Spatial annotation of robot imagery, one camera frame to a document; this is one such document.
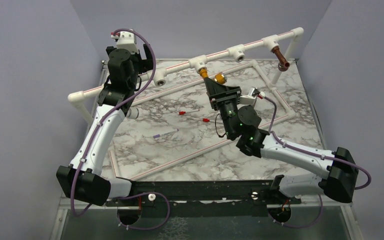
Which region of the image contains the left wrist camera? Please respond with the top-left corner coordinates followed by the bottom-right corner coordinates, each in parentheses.
top-left (111, 31), bottom-right (140, 55)

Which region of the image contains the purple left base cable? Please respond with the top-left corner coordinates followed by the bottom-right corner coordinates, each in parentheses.
top-left (116, 192), bottom-right (172, 232)

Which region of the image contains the white PVC pipe frame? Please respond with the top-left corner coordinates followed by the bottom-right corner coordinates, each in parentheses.
top-left (67, 27), bottom-right (305, 181)

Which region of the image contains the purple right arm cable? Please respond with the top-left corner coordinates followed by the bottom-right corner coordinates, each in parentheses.
top-left (261, 96), bottom-right (372, 191)

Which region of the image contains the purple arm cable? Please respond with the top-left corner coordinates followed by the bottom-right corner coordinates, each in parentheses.
top-left (70, 28), bottom-right (157, 218)
top-left (261, 96), bottom-right (372, 191)

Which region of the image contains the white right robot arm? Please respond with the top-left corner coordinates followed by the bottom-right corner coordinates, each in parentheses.
top-left (203, 77), bottom-right (359, 204)

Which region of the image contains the orange water faucet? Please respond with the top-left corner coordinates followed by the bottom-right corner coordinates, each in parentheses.
top-left (197, 67), bottom-right (228, 85)

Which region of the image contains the red capped white stick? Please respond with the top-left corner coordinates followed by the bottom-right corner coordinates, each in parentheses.
top-left (178, 109), bottom-right (200, 116)

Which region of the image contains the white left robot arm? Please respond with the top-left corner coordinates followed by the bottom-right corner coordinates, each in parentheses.
top-left (56, 44), bottom-right (156, 206)

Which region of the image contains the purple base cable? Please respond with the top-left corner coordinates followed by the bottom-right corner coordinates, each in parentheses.
top-left (267, 193), bottom-right (323, 229)
top-left (116, 192), bottom-right (172, 232)

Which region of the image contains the brown water faucet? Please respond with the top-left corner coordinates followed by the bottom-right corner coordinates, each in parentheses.
top-left (271, 46), bottom-right (290, 72)

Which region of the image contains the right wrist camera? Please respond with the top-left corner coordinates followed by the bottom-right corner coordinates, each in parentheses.
top-left (239, 87), bottom-right (266, 107)

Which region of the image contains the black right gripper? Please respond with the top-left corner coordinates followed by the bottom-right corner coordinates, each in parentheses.
top-left (203, 78), bottom-right (242, 139)

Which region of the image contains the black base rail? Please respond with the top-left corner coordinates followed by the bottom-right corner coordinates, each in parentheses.
top-left (105, 180), bottom-right (301, 218)

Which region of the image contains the purple capped white stick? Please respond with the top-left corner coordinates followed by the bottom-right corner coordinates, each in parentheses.
top-left (153, 129), bottom-right (179, 139)

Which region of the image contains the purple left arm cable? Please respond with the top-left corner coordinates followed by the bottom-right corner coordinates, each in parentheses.
top-left (70, 28), bottom-right (157, 218)

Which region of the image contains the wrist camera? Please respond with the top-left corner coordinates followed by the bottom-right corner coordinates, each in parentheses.
top-left (239, 87), bottom-right (266, 107)
top-left (111, 31), bottom-right (140, 55)

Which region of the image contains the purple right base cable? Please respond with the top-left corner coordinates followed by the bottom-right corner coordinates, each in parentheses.
top-left (267, 193), bottom-right (323, 229)

